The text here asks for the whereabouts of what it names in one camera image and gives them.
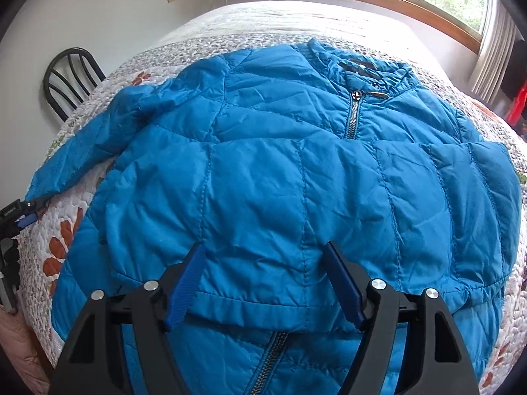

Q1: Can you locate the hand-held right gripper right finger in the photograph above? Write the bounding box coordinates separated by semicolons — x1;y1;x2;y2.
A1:
323;241;480;395

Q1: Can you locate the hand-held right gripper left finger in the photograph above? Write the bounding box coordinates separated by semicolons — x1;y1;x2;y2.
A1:
48;243;207;395

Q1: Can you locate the blue puffer jacket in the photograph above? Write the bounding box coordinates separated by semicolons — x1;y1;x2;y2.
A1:
25;38;523;395

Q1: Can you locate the person's left forearm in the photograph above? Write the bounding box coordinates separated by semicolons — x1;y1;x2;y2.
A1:
0;308;44;395

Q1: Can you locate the red object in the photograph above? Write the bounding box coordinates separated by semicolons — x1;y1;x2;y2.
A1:
504;88;527;126

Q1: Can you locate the white curtain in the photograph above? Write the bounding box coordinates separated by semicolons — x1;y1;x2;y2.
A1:
469;0;517;103

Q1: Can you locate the floral quilted bedspread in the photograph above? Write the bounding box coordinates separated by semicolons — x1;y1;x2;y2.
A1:
18;1;527;395

